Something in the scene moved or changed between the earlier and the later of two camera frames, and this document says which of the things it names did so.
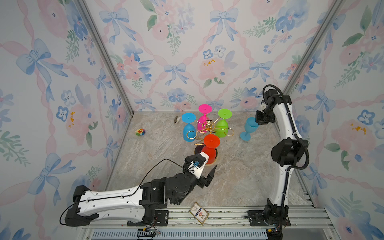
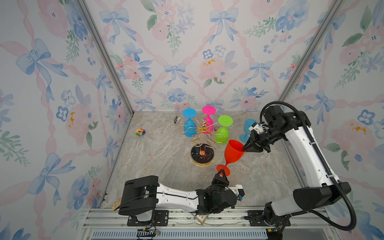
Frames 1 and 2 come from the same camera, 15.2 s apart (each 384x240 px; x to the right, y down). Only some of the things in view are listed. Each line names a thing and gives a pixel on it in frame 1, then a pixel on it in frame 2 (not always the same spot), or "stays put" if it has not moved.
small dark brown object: [177, 120] stays put
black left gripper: [202, 180] → [217, 181]
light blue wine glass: [250, 126] stays put
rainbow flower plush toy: [140, 132] stays put
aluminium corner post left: [91, 22] stays put
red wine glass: [211, 142] → [233, 152]
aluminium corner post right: [331, 14] stays put
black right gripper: [260, 121] → [249, 147]
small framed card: [199, 212] stays put
